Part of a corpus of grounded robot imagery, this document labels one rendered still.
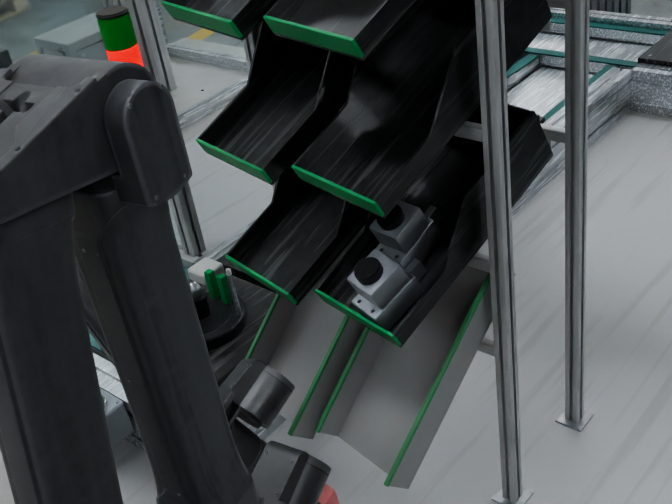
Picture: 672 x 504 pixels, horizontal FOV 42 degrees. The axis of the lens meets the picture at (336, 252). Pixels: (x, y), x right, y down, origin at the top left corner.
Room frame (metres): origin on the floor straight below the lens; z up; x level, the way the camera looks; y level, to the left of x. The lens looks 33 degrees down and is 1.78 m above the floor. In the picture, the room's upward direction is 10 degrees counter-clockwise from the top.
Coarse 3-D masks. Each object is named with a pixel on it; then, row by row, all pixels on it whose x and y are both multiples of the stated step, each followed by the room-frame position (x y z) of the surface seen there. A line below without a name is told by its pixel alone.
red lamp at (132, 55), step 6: (132, 48) 1.33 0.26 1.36; (138, 48) 1.35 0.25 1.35; (108, 54) 1.33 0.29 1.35; (114, 54) 1.33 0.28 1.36; (120, 54) 1.32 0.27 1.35; (126, 54) 1.33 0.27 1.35; (132, 54) 1.33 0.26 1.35; (138, 54) 1.34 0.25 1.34; (114, 60) 1.33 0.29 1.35; (120, 60) 1.32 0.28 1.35; (126, 60) 1.32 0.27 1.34; (132, 60) 1.33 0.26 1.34; (138, 60) 1.34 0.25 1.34
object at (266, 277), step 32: (288, 192) 0.99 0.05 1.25; (320, 192) 0.98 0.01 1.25; (256, 224) 0.96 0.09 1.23; (288, 224) 0.96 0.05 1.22; (320, 224) 0.93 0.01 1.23; (352, 224) 0.89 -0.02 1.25; (256, 256) 0.93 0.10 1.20; (288, 256) 0.91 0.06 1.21; (320, 256) 0.86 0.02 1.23; (288, 288) 0.86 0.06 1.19
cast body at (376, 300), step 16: (368, 256) 0.79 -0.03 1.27; (384, 256) 0.78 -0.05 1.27; (352, 272) 0.78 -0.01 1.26; (368, 272) 0.76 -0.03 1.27; (384, 272) 0.76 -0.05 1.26; (400, 272) 0.76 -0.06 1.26; (416, 272) 0.79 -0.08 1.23; (368, 288) 0.75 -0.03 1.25; (384, 288) 0.75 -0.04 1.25; (400, 288) 0.76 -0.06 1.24; (416, 288) 0.77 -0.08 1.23; (368, 304) 0.76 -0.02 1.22; (384, 304) 0.75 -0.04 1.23; (400, 304) 0.76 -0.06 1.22; (384, 320) 0.75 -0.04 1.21
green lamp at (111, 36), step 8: (120, 16) 1.33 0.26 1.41; (128, 16) 1.34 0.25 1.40; (104, 24) 1.33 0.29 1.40; (112, 24) 1.32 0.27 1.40; (120, 24) 1.33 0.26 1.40; (128, 24) 1.34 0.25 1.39; (104, 32) 1.33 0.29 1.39; (112, 32) 1.32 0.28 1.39; (120, 32) 1.33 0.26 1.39; (128, 32) 1.33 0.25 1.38; (104, 40) 1.33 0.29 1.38; (112, 40) 1.32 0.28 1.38; (120, 40) 1.32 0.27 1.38; (128, 40) 1.33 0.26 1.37; (136, 40) 1.35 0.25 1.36; (112, 48) 1.33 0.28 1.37; (120, 48) 1.32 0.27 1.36
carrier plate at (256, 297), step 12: (204, 288) 1.23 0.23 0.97; (240, 288) 1.21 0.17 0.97; (252, 288) 1.21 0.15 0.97; (264, 288) 1.20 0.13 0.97; (252, 300) 1.17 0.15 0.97; (264, 300) 1.17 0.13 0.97; (252, 312) 1.14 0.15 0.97; (264, 312) 1.13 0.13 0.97; (252, 324) 1.11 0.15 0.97; (240, 336) 1.08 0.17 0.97; (252, 336) 1.08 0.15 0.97; (216, 348) 1.06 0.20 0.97; (228, 348) 1.06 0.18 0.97; (240, 348) 1.05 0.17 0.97; (216, 360) 1.03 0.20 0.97; (228, 360) 1.03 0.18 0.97; (240, 360) 1.02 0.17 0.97; (216, 372) 1.01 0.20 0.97; (228, 372) 1.00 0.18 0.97
